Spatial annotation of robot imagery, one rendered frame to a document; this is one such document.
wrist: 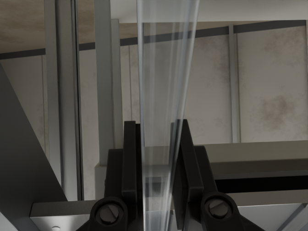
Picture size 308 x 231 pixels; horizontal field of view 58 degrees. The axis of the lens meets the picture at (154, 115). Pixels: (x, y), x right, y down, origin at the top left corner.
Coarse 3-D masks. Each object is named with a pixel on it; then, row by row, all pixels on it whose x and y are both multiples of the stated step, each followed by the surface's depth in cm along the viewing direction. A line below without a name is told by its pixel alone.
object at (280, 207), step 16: (224, 176) 24; (240, 176) 24; (256, 176) 24; (272, 176) 24; (288, 176) 24; (304, 176) 25; (224, 192) 26; (240, 192) 19; (256, 192) 19; (272, 192) 19; (288, 192) 19; (304, 192) 19; (32, 208) 18; (48, 208) 18; (64, 208) 18; (80, 208) 18; (240, 208) 19; (256, 208) 19; (272, 208) 19; (288, 208) 19; (304, 208) 18; (48, 224) 19; (64, 224) 19; (80, 224) 19; (256, 224) 21; (272, 224) 21; (288, 224) 20; (304, 224) 22
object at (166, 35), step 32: (160, 0) 6; (192, 0) 6; (160, 32) 6; (192, 32) 7; (160, 64) 7; (160, 96) 8; (160, 128) 9; (160, 160) 11; (160, 192) 12; (160, 224) 15
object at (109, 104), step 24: (96, 0) 54; (96, 24) 54; (96, 48) 54; (96, 72) 54; (120, 72) 81; (120, 96) 81; (120, 120) 81; (120, 144) 81; (216, 144) 84; (240, 144) 82; (264, 144) 80; (288, 144) 78; (96, 168) 53; (216, 168) 54; (240, 168) 54; (264, 168) 55; (288, 168) 55; (96, 192) 53
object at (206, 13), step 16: (112, 0) 68; (128, 0) 69; (208, 0) 70; (224, 0) 71; (240, 0) 71; (256, 0) 71; (272, 0) 72; (288, 0) 72; (304, 0) 72; (112, 16) 79; (128, 16) 80; (208, 16) 82; (224, 16) 82; (240, 16) 83; (256, 16) 83; (272, 16) 84; (288, 16) 84; (304, 16) 85
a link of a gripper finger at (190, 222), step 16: (192, 144) 11; (192, 160) 10; (208, 160) 12; (176, 176) 11; (192, 176) 10; (208, 176) 11; (176, 192) 11; (192, 192) 10; (208, 192) 10; (176, 208) 12; (192, 208) 10; (176, 224) 12; (192, 224) 10
